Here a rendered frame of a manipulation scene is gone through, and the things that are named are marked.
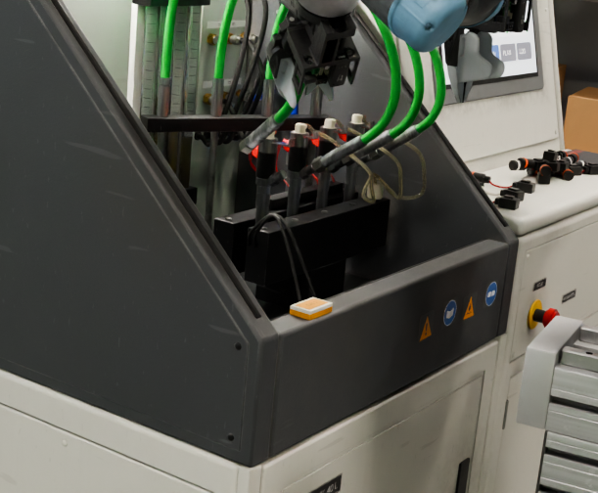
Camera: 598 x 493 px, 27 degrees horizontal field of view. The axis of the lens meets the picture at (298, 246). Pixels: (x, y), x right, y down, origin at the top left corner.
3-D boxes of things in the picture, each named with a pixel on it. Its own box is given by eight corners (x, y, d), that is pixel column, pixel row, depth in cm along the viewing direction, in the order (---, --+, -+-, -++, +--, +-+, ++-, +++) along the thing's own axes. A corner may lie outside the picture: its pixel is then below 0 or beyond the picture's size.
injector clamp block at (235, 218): (260, 333, 177) (269, 231, 173) (207, 315, 183) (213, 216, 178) (381, 286, 205) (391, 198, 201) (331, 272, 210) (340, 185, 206)
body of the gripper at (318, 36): (294, 99, 146) (309, 35, 135) (271, 42, 149) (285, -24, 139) (353, 87, 148) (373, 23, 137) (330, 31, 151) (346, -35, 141)
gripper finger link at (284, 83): (277, 130, 154) (294, 85, 146) (262, 92, 157) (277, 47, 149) (299, 126, 155) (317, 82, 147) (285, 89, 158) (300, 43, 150)
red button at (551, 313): (547, 338, 204) (552, 308, 202) (525, 332, 206) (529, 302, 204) (560, 331, 208) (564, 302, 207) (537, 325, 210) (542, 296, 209)
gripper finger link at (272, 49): (263, 80, 151) (278, 34, 144) (259, 70, 152) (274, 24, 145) (299, 75, 153) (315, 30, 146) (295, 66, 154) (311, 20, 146)
